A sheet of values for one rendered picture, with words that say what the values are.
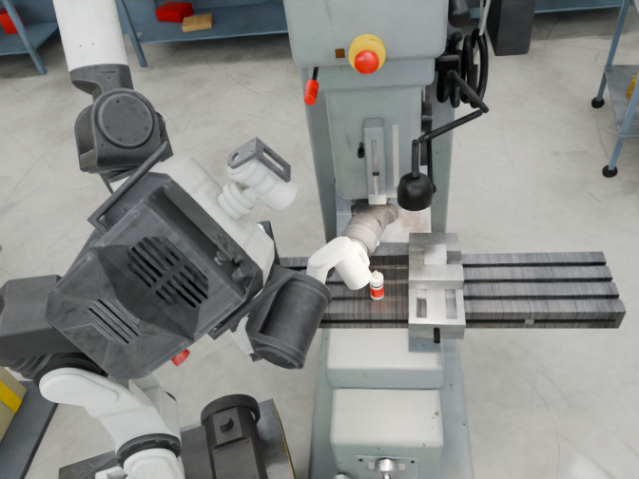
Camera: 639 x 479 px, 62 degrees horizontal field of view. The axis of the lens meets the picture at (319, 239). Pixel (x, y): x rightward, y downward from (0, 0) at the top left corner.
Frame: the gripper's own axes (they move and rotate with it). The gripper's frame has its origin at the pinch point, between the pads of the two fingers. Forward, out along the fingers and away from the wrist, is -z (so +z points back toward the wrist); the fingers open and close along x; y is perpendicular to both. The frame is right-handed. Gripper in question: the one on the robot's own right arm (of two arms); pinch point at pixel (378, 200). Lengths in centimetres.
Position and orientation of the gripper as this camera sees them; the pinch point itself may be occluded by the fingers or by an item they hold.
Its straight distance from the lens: 141.4
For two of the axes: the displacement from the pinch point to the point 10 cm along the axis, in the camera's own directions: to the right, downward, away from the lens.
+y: 1.1, 7.1, 7.0
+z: -3.9, 6.8, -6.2
